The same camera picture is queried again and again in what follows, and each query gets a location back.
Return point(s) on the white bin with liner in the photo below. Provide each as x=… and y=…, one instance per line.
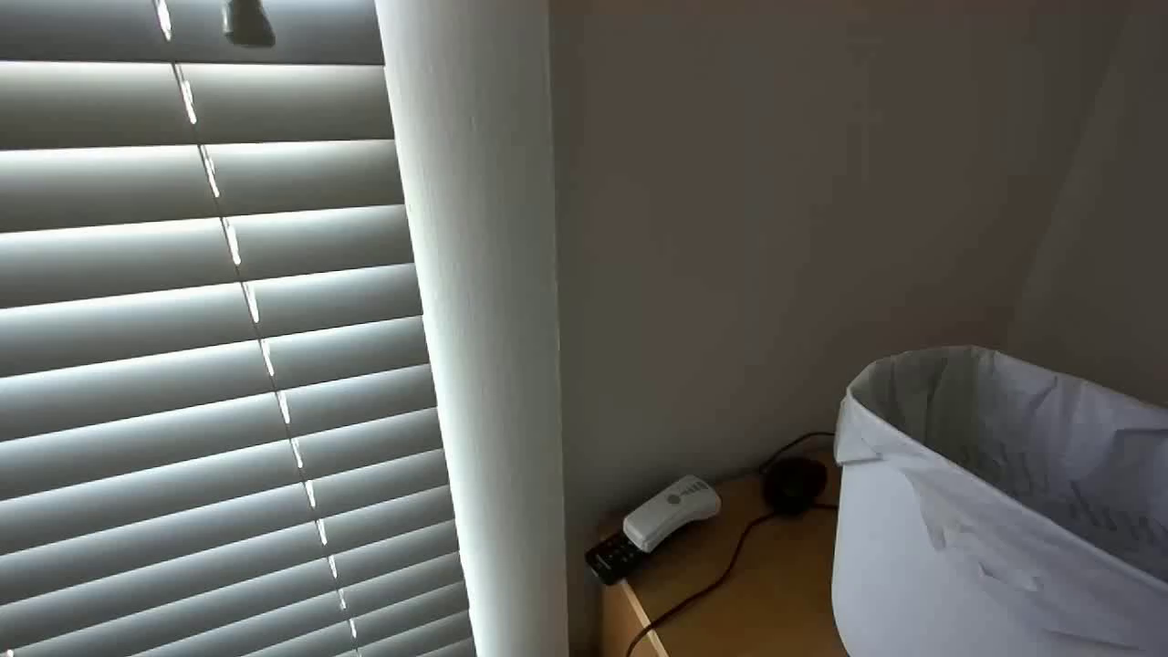
x=972, y=549

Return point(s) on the white handheld device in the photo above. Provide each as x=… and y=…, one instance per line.
x=667, y=514

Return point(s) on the black remote control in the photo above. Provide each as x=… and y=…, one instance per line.
x=610, y=561

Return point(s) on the black round puck device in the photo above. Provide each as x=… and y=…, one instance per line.
x=793, y=485

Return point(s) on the white slatted window blind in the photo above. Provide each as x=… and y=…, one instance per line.
x=184, y=365

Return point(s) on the dark blind wand knob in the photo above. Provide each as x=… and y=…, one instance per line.
x=246, y=19

